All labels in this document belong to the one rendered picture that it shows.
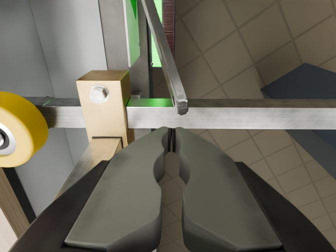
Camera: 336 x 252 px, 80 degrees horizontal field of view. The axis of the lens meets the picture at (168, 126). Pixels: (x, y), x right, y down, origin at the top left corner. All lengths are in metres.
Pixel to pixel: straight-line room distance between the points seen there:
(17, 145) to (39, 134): 0.02
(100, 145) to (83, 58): 0.29
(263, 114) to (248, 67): 0.92
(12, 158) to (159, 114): 0.17
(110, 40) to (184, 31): 0.72
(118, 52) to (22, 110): 0.20
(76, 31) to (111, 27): 0.12
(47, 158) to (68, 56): 0.24
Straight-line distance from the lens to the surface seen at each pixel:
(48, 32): 0.53
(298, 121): 0.30
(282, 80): 1.23
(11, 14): 0.49
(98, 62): 0.50
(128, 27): 0.30
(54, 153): 0.57
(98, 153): 0.24
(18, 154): 0.27
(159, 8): 0.38
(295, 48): 1.26
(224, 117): 0.26
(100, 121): 0.26
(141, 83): 0.40
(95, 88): 0.23
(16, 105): 0.26
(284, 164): 1.59
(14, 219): 0.39
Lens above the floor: 1.08
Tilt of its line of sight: 62 degrees down
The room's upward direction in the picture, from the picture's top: 179 degrees counter-clockwise
